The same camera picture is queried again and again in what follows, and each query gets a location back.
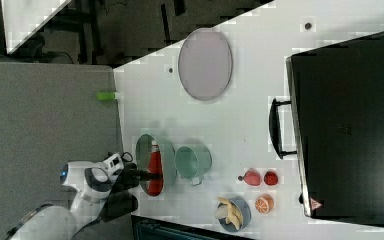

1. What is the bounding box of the blue metal frame rail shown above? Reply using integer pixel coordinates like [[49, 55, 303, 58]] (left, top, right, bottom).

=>
[[131, 215, 250, 240]]

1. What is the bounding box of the blue bowl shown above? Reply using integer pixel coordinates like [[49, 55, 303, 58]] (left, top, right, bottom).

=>
[[219, 196, 251, 233]]

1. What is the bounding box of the peeled toy banana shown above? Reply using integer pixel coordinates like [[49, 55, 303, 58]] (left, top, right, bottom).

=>
[[213, 197, 243, 230]]

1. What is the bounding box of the green cylindrical object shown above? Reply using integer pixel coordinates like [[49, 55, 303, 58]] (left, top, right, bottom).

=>
[[96, 92, 117, 101]]

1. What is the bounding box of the red ketchup bottle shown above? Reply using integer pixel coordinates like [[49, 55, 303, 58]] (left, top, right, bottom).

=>
[[148, 141, 164, 196]]

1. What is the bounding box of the toy orange half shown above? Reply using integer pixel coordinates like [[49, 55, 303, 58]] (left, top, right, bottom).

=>
[[254, 194, 274, 214]]

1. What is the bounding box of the green metal mug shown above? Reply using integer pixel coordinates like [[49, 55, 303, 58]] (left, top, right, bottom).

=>
[[175, 144, 212, 186]]

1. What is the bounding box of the small toy strawberry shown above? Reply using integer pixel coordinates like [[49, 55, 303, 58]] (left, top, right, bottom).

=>
[[264, 171, 278, 186]]

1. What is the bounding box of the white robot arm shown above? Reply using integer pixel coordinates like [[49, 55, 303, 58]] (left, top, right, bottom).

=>
[[5, 153, 161, 240]]

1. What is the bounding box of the green oval strainer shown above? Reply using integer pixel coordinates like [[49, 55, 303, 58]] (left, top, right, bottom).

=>
[[135, 129, 177, 197]]

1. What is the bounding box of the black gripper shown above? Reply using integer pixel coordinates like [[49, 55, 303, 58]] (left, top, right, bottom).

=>
[[101, 163, 157, 222]]

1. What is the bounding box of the round lilac plate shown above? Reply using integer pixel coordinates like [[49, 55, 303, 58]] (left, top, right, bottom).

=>
[[178, 28, 233, 101]]

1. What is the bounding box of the silver toaster oven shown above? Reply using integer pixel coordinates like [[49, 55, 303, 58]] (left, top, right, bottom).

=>
[[285, 31, 384, 227]]

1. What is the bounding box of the large toy strawberry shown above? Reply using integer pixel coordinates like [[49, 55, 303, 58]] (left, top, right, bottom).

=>
[[243, 169, 262, 186]]

